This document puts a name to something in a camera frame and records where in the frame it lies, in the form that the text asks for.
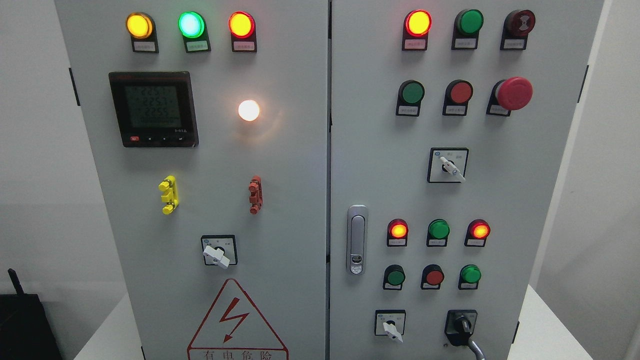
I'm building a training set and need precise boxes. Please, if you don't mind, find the black knob selector switch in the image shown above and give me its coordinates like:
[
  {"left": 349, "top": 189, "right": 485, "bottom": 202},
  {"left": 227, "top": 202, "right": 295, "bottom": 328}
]
[{"left": 444, "top": 309, "right": 478, "bottom": 347}]

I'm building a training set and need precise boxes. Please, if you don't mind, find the grey electrical control cabinet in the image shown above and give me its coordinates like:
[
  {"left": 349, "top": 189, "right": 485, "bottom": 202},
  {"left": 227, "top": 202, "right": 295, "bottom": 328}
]
[{"left": 55, "top": 0, "right": 604, "bottom": 360}]

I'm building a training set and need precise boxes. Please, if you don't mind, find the red terminal connector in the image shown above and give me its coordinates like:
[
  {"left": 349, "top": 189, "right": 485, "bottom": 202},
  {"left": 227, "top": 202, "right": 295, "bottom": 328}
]
[{"left": 247, "top": 175, "right": 263, "bottom": 215}]

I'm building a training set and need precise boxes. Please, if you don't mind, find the red lit lamp lower left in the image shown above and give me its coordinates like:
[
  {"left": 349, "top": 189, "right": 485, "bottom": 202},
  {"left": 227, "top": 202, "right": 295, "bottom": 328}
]
[{"left": 386, "top": 218, "right": 409, "bottom": 248}]

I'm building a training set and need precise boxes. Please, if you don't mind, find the white glowing lamp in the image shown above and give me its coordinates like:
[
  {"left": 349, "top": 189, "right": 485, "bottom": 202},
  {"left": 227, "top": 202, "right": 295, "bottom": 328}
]
[{"left": 237, "top": 99, "right": 261, "bottom": 122}]

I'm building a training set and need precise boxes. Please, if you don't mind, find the green push button lower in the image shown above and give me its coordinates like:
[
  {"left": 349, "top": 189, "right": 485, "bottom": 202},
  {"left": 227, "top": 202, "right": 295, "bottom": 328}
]
[{"left": 382, "top": 264, "right": 406, "bottom": 291}]

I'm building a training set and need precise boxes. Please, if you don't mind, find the green push button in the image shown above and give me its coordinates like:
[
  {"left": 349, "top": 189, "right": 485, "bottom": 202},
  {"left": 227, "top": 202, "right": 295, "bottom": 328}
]
[
  {"left": 382, "top": 264, "right": 406, "bottom": 291},
  {"left": 395, "top": 79, "right": 425, "bottom": 117}
]

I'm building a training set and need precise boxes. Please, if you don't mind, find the green push button upper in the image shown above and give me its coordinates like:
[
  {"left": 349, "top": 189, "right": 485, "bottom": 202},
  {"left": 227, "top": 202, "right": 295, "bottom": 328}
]
[{"left": 395, "top": 79, "right": 425, "bottom": 117}]

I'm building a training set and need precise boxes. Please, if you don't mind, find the green lamp lower middle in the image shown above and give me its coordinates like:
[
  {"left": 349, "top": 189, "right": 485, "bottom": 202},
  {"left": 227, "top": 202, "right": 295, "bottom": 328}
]
[{"left": 426, "top": 219, "right": 451, "bottom": 248}]

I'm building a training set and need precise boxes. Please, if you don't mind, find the red push button lower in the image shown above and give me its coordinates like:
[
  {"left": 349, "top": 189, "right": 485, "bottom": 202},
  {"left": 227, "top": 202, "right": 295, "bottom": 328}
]
[{"left": 420, "top": 264, "right": 445, "bottom": 290}]

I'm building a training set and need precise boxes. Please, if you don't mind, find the red push button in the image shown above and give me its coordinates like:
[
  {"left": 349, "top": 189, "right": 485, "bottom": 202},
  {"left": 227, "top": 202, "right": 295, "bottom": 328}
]
[
  {"left": 420, "top": 264, "right": 445, "bottom": 290},
  {"left": 442, "top": 79, "right": 474, "bottom": 116}
]

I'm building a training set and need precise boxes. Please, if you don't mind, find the yellow terminal connector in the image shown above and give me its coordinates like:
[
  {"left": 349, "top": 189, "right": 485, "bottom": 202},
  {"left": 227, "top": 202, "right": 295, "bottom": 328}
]
[{"left": 157, "top": 175, "right": 179, "bottom": 215}]

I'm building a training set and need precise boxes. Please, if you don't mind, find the red push button upper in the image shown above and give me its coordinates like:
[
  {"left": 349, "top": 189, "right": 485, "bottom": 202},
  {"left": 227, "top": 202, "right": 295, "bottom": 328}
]
[{"left": 442, "top": 79, "right": 474, "bottom": 116}]

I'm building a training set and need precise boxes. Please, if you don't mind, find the red lamp lower right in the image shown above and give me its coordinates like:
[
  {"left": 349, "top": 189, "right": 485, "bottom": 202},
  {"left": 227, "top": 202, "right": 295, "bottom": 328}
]
[{"left": 464, "top": 219, "right": 491, "bottom": 248}]

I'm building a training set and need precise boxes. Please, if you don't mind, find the red electrical hazard warning sticker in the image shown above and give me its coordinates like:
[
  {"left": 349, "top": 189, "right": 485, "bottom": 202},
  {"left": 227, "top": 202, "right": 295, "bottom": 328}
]
[{"left": 187, "top": 278, "right": 290, "bottom": 360}]

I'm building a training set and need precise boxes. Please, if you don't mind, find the red-rimmed yellow lamp left door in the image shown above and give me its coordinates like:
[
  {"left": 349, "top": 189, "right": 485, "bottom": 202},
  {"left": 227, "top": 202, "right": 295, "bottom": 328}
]
[{"left": 228, "top": 11, "right": 258, "bottom": 53}]

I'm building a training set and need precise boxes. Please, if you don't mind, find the green lamp bottom row right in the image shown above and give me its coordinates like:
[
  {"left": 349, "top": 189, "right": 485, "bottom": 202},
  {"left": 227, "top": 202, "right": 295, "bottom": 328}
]
[{"left": 458, "top": 264, "right": 482, "bottom": 290}]

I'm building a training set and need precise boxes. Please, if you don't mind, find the black digital power meter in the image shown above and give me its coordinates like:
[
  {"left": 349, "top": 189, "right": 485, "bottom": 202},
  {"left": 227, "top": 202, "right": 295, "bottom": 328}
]
[{"left": 109, "top": 71, "right": 199, "bottom": 148}]

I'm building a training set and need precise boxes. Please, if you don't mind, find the red lit lamp right door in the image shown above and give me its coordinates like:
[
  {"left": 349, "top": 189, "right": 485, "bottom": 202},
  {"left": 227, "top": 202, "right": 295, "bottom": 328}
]
[{"left": 401, "top": 9, "right": 432, "bottom": 51}]

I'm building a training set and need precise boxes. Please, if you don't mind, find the green lit indicator lamp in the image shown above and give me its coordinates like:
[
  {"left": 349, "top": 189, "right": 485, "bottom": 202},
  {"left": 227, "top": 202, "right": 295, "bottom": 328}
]
[{"left": 177, "top": 11, "right": 211, "bottom": 54}]

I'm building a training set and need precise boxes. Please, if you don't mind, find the red emergency stop mushroom button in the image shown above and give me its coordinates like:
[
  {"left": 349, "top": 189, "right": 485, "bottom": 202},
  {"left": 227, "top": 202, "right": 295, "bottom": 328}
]
[{"left": 486, "top": 76, "right": 534, "bottom": 117}]

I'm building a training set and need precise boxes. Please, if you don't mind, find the green lamp top right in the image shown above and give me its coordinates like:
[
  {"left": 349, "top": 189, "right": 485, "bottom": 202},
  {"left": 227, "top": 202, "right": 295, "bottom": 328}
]
[{"left": 451, "top": 9, "right": 484, "bottom": 50}]

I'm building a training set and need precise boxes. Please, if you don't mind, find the yellow indicator lamp top left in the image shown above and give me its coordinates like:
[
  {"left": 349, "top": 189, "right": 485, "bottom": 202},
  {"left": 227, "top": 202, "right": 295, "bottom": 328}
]
[{"left": 126, "top": 12, "right": 159, "bottom": 53}]

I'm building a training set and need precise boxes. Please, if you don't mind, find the red buzzer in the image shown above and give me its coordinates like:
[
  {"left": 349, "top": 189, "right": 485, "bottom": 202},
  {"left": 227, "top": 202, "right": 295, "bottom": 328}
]
[{"left": 500, "top": 9, "right": 536, "bottom": 51}]

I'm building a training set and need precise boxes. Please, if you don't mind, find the black device with antenna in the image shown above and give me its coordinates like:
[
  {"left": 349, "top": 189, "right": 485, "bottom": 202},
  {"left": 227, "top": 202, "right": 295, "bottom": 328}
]
[{"left": 0, "top": 268, "right": 62, "bottom": 360}]

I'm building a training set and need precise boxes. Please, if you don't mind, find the silver door latch handle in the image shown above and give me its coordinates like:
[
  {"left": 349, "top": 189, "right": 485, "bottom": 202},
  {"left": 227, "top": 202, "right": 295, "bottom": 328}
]
[{"left": 346, "top": 204, "right": 369, "bottom": 275}]

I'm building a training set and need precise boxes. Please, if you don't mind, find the white selector switch left door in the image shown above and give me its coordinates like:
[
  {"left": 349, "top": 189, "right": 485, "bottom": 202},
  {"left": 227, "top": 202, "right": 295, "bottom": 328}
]
[{"left": 200, "top": 234, "right": 238, "bottom": 270}]

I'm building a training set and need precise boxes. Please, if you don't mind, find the white selector switch upper right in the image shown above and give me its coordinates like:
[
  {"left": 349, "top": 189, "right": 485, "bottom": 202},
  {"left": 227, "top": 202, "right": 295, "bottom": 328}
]
[{"left": 427, "top": 147, "right": 469, "bottom": 183}]

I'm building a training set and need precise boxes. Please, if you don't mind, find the white selector switch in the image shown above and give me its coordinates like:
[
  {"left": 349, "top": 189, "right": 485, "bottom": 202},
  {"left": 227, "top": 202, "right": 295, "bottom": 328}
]
[
  {"left": 427, "top": 147, "right": 469, "bottom": 183},
  {"left": 374, "top": 309, "right": 407, "bottom": 344}
]

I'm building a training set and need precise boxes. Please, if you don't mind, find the white selector switch bottom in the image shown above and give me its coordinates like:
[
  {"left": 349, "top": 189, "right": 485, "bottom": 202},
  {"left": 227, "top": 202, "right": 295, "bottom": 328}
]
[{"left": 374, "top": 309, "right": 407, "bottom": 344}]

